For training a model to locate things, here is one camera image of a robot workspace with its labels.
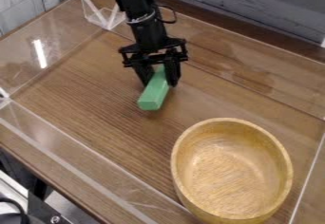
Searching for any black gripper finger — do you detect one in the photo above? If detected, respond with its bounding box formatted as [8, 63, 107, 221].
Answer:
[133, 64, 155, 85]
[163, 57, 180, 87]

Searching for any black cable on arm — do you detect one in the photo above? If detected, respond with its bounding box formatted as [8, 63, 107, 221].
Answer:
[155, 5, 178, 25]

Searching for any black cable bottom left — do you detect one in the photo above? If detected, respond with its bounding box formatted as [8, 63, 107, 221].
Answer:
[0, 196, 28, 224]

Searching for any clear acrylic corner bracket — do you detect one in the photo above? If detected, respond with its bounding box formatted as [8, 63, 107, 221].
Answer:
[81, 0, 125, 30]

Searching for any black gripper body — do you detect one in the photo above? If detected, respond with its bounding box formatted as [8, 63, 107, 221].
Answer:
[117, 14, 188, 68]

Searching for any brown wooden bowl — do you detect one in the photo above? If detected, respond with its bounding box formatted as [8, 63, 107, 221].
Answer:
[169, 118, 293, 224]

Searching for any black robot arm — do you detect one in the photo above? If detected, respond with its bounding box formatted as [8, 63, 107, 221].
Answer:
[115, 0, 187, 86]

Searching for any clear acrylic tray wall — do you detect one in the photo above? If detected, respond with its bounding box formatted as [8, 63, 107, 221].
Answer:
[0, 0, 325, 224]

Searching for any green rectangular block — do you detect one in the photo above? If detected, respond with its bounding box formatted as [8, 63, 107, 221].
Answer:
[137, 65, 168, 111]

